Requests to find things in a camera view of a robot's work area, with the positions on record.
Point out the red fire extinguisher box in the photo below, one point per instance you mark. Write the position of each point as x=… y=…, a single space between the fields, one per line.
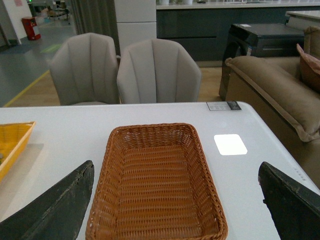
x=31 y=28

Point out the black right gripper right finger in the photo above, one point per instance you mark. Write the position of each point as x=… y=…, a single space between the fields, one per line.
x=294 y=208

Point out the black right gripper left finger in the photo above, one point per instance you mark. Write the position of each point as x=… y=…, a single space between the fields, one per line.
x=58 y=213

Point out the black appliance cabinet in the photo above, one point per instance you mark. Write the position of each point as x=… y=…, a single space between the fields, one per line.
x=260 y=40

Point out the right grey upholstered chair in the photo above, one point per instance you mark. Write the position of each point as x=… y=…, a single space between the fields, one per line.
x=157 y=71

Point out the brown wicker basket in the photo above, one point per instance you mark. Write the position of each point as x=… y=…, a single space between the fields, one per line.
x=155 y=184

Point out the pink brown cushion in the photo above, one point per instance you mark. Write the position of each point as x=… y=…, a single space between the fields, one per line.
x=309 y=69

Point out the yellow woven basket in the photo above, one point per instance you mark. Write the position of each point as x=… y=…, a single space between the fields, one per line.
x=13 y=140

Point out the grey upholstered chair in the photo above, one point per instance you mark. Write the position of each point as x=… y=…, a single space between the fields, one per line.
x=84 y=71
x=157 y=71

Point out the beige sofa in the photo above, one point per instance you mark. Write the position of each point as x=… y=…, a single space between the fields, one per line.
x=273 y=87

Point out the table label sticker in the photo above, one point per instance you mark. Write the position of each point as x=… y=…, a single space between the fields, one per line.
x=223 y=106

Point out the left grey upholstered chair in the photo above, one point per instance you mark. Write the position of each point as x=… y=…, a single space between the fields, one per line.
x=84 y=71

